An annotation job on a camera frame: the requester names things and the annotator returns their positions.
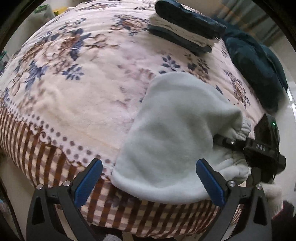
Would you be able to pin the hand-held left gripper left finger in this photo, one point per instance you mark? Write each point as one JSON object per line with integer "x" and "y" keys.
{"x": 89, "y": 183}

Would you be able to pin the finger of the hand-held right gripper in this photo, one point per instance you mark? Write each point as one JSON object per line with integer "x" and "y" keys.
{"x": 229, "y": 142}

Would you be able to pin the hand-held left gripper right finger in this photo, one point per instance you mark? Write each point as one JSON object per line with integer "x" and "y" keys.
{"x": 210, "y": 183}

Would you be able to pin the light grey fleece pants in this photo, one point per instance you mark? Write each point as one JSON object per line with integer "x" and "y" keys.
{"x": 173, "y": 139}

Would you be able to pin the person's right forearm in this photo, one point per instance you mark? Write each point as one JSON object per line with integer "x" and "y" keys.
{"x": 274, "y": 197}

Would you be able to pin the person's dark red clothing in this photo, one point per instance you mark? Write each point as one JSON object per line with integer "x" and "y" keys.
{"x": 285, "y": 222}

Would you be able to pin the dark teal quilt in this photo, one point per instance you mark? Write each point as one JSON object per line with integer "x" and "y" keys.
{"x": 254, "y": 64}

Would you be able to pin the floral plush blanket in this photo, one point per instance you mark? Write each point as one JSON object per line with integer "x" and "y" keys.
{"x": 81, "y": 92}

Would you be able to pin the striped curtain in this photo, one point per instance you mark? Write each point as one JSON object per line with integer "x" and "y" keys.
{"x": 242, "y": 16}

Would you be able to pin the dark blue folded garment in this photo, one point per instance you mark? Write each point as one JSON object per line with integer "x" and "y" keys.
{"x": 185, "y": 16}

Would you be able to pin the green and white packet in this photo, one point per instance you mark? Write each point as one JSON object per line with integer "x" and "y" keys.
{"x": 42, "y": 10}

